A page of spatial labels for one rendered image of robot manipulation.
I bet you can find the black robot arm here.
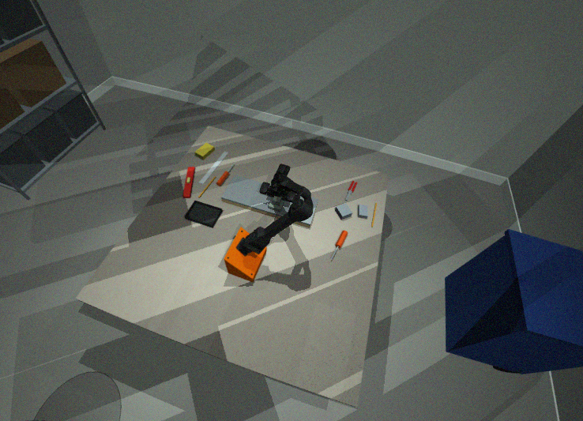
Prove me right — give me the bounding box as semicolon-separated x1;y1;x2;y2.
236;164;314;257

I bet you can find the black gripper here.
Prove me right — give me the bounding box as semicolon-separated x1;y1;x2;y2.
260;182;296;203

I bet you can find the yellow rectangular block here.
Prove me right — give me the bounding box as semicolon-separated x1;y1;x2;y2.
194;143;215;160

